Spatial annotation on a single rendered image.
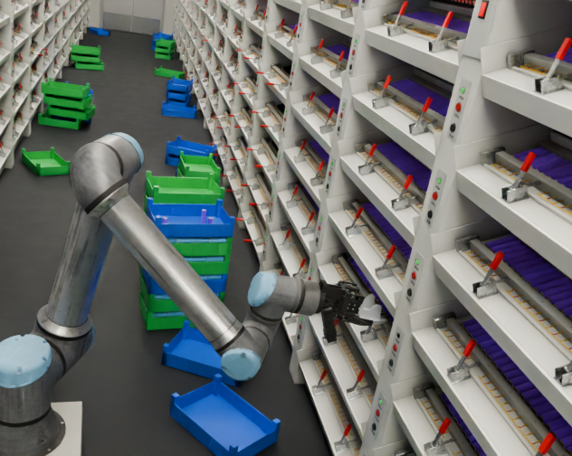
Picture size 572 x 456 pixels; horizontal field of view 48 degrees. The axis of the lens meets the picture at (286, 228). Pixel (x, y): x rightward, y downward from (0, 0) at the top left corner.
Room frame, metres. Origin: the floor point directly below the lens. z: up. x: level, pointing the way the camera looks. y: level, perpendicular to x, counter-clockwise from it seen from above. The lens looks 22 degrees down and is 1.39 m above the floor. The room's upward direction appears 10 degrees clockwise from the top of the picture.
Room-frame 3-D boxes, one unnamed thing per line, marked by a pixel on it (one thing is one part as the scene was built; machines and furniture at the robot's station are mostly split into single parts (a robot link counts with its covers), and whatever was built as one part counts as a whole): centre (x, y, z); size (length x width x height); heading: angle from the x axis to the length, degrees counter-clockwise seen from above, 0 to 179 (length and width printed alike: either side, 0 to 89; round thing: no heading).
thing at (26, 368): (1.37, 0.62, 0.29); 0.17 x 0.15 x 0.18; 171
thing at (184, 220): (2.27, 0.37, 0.44); 0.30 x 0.20 x 0.08; 114
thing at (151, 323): (2.27, 0.37, 0.04); 0.30 x 0.20 x 0.08; 114
